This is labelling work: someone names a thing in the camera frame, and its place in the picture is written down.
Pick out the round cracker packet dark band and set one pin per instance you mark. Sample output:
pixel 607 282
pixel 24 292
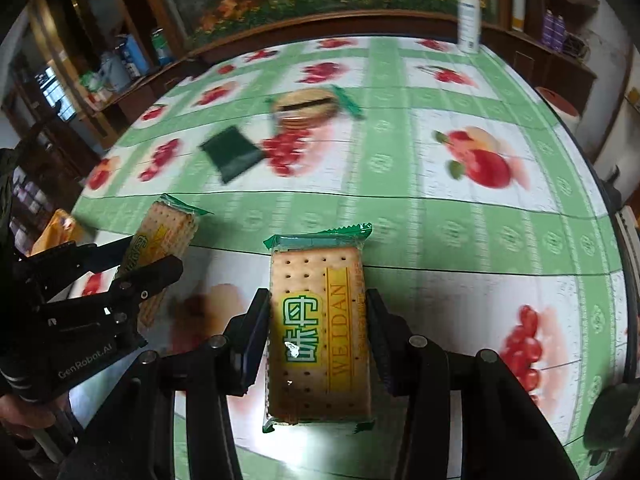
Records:
pixel 305 110

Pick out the purple bottle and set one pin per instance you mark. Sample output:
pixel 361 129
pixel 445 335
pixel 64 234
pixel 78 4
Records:
pixel 548 30
pixel 560 31

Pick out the dark round object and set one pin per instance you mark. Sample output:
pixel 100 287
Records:
pixel 612 420

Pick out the grey kettle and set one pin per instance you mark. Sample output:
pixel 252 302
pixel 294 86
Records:
pixel 115 72

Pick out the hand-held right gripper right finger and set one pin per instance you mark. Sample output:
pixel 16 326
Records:
pixel 381 340

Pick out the dark green snack packet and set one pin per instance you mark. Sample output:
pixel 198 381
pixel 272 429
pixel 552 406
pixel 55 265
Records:
pixel 232 154

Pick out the green square cracker packet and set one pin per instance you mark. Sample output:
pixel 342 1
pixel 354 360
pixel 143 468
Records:
pixel 160 230
pixel 320 330

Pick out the person's left hand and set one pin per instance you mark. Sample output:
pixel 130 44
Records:
pixel 25 412

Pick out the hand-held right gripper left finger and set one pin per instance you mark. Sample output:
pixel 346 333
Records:
pixel 255 337

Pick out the green fruit print tablecloth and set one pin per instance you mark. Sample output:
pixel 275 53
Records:
pixel 450 240

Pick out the white spray bottle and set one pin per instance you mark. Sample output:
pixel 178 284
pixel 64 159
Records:
pixel 470 17

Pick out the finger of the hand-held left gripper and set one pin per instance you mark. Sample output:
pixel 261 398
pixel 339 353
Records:
pixel 75 257
pixel 150 277

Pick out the blue thermos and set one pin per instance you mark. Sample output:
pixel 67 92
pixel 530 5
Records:
pixel 135 55

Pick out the green plastic bottle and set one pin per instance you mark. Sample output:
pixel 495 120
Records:
pixel 161 46

